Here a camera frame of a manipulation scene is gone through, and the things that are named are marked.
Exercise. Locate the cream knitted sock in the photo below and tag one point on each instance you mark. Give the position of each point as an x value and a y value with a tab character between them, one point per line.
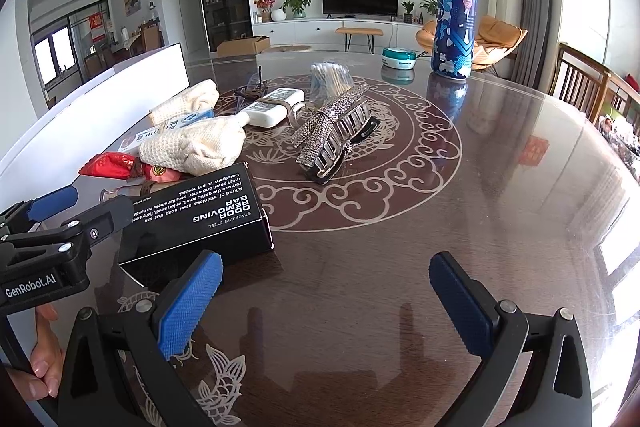
200	147
185	99

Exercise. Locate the orange lounge chair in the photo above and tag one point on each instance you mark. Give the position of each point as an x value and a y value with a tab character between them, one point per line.
500	39

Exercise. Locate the blue patterned bottle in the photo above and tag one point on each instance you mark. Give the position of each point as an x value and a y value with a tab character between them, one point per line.
455	17

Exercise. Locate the brown cardboard box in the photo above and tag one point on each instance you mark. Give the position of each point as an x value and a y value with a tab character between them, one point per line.
245	46

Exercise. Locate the wooden bench with metal legs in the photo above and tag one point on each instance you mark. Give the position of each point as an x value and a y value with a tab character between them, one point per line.
359	31

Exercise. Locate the white cardboard container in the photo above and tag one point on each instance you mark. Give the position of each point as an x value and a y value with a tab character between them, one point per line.
100	107

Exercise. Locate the teal round tin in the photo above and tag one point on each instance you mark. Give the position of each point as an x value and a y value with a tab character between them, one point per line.
400	58

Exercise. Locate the green potted plant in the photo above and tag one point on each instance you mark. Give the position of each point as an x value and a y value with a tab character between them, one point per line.
297	4

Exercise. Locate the leafy potted plant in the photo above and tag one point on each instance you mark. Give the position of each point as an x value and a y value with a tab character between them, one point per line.
430	7

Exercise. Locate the white and blue toothpaste box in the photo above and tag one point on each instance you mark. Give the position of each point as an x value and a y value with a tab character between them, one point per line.
175	124

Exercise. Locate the round wooden pet bed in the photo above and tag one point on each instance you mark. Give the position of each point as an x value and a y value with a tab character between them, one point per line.
292	49

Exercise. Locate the black printed cardboard box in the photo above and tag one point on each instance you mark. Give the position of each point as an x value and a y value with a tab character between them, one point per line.
200	217

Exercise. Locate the red flowers in vase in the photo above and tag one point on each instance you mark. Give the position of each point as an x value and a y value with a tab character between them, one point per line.
265	4

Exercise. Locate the person's left hand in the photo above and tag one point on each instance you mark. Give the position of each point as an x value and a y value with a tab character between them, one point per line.
42	367

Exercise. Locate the white door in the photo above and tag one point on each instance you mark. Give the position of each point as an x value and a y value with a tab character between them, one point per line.
185	7

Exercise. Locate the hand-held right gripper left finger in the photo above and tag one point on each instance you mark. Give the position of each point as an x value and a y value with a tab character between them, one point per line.
192	307

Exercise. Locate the red snack packet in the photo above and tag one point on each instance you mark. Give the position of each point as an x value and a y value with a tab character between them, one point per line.
107	167

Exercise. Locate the wooden dining chair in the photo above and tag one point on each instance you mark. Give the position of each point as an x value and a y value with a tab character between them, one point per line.
152	36

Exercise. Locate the bag of cotton swabs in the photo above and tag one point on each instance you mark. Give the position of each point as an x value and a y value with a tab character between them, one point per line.
330	79

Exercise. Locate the small potted plant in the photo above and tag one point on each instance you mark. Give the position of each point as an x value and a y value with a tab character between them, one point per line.
408	9

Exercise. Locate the wooden dining table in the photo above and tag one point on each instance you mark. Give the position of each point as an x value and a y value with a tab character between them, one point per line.
125	47

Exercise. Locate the white television cabinet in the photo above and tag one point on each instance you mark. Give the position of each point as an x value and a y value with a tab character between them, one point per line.
310	32

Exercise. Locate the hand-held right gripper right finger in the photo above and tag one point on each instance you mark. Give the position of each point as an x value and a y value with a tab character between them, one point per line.
460	302

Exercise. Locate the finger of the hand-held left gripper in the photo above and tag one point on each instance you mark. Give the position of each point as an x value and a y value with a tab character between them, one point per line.
52	203
102	219

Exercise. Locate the rhinestone bow hair claw clip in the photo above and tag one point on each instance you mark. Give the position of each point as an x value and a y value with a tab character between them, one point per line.
330	132

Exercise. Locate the white labelled box with band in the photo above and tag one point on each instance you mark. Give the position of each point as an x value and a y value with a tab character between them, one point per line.
272	104

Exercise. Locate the wooden slatted chair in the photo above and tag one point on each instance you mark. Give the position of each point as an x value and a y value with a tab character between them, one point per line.
580	77
620	102

